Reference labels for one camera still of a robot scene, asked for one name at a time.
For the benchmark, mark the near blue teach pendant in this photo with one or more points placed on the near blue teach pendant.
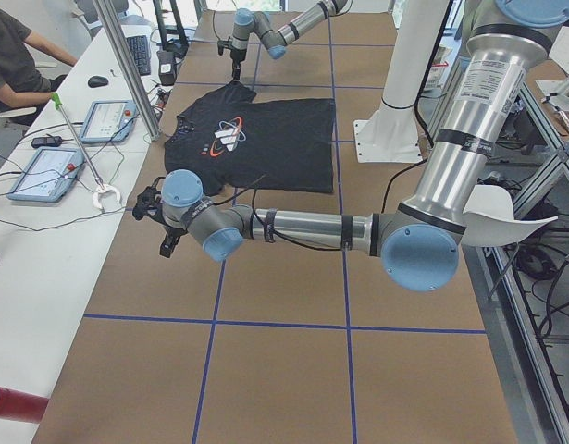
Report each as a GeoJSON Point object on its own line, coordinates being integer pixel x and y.
{"type": "Point", "coordinates": [50, 174]}

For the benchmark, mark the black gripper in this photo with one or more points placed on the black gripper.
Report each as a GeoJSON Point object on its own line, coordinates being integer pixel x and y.
{"type": "Point", "coordinates": [172, 229]}
{"type": "Point", "coordinates": [238, 57]}

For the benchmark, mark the far blue teach pendant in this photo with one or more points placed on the far blue teach pendant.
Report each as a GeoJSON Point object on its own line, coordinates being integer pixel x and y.
{"type": "Point", "coordinates": [108, 121]}

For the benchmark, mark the black keyboard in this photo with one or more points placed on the black keyboard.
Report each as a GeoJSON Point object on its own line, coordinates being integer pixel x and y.
{"type": "Point", "coordinates": [139, 49]}

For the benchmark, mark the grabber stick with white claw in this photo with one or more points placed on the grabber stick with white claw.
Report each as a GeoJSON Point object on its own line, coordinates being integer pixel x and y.
{"type": "Point", "coordinates": [101, 188]}

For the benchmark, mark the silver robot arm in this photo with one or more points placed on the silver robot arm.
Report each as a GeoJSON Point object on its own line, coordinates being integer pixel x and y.
{"type": "Point", "coordinates": [418, 244]}
{"type": "Point", "coordinates": [275, 42]}

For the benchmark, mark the blue teach pendant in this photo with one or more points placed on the blue teach pendant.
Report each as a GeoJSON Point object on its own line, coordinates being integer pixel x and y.
{"type": "Point", "coordinates": [108, 121]}
{"type": "Point", "coordinates": [50, 174]}

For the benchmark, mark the black printed t-shirt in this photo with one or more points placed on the black printed t-shirt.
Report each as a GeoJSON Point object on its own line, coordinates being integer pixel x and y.
{"type": "Point", "coordinates": [227, 138]}

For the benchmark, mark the seated person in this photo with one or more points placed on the seated person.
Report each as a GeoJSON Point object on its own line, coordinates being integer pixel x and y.
{"type": "Point", "coordinates": [21, 84]}

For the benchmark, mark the black computer mouse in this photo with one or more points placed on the black computer mouse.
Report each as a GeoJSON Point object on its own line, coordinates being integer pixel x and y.
{"type": "Point", "coordinates": [97, 81]}

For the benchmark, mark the white central pedestal column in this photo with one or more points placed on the white central pedestal column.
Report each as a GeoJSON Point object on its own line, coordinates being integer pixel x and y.
{"type": "Point", "coordinates": [390, 135]}

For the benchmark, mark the aluminium frame post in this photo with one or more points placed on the aluminium frame post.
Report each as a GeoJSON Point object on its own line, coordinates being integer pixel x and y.
{"type": "Point", "coordinates": [109, 18]}

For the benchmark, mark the black phone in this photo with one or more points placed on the black phone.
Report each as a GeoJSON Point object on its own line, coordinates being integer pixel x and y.
{"type": "Point", "coordinates": [46, 141]}

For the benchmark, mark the red cylinder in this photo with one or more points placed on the red cylinder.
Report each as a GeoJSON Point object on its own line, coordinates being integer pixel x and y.
{"type": "Point", "coordinates": [21, 406]}

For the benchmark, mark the white curved plastic shield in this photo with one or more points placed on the white curved plastic shield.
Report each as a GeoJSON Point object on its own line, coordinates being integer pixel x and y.
{"type": "Point", "coordinates": [490, 222]}

